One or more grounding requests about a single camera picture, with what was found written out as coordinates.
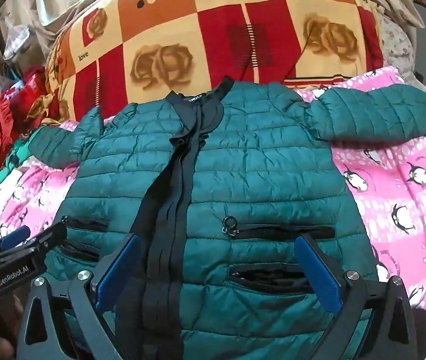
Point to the dark green quilted jacket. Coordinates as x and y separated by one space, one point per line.
254 157

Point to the grey floral pillow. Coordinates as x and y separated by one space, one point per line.
396 45

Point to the green cloth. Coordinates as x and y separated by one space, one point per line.
10 157

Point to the pink penguin print blanket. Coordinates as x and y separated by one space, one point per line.
385 180

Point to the red orange rose print quilt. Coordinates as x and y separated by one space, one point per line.
198 45

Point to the red clothes pile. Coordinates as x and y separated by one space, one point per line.
14 120

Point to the white curtain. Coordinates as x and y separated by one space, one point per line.
55 0

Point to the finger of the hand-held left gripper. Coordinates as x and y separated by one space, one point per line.
12 237
48 238

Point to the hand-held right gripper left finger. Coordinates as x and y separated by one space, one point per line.
119 266

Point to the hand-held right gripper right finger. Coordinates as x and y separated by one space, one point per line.
316 270

